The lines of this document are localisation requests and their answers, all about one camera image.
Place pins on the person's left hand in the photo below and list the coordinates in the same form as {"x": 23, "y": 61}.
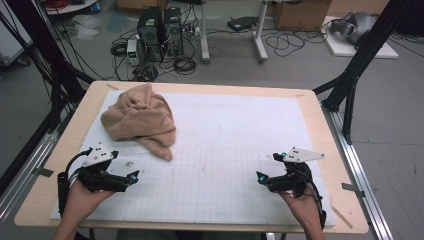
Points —
{"x": 83, "y": 200}

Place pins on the grey headset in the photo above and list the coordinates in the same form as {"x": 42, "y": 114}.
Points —
{"x": 358, "y": 25}

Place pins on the narrow black computer tower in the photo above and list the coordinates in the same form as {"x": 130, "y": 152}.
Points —
{"x": 173, "y": 30}

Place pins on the small white power supply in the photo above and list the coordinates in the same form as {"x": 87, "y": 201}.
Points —
{"x": 132, "y": 51}

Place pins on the round white table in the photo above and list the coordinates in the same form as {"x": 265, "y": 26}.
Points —
{"x": 71, "y": 7}

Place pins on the black tape piece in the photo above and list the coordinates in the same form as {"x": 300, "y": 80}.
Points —
{"x": 45, "y": 172}

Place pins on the clear plastic sheet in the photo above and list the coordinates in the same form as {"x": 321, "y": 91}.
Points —
{"x": 86, "y": 26}

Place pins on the person's right hand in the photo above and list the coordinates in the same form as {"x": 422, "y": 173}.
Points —
{"x": 301, "y": 205}

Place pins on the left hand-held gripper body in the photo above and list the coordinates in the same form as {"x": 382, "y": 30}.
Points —
{"x": 96, "y": 176}

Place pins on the white grid mat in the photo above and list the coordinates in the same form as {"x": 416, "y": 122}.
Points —
{"x": 216, "y": 150}

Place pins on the white desk frame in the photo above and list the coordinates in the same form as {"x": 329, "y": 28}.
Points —
{"x": 260, "y": 40}

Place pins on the wide black computer tower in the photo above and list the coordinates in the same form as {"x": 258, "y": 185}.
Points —
{"x": 150, "y": 30}

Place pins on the black frame post with brace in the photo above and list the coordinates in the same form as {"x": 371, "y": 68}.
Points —
{"x": 363, "y": 53}

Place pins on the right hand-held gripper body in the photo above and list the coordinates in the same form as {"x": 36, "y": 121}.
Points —
{"x": 295, "y": 176}

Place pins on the white floor board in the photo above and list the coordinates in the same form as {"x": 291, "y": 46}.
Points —
{"x": 343, "y": 48}

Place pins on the thin wooden stick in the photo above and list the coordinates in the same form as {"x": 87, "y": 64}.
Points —
{"x": 341, "y": 217}

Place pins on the flat black device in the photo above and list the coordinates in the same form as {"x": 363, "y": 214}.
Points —
{"x": 241, "y": 23}

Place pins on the aluminium rail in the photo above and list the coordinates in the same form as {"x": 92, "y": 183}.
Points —
{"x": 361, "y": 186}
{"x": 30, "y": 163}

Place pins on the large cardboard box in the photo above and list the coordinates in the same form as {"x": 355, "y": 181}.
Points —
{"x": 301, "y": 15}

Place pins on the tan terry towel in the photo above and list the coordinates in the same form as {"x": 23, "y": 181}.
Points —
{"x": 140, "y": 120}

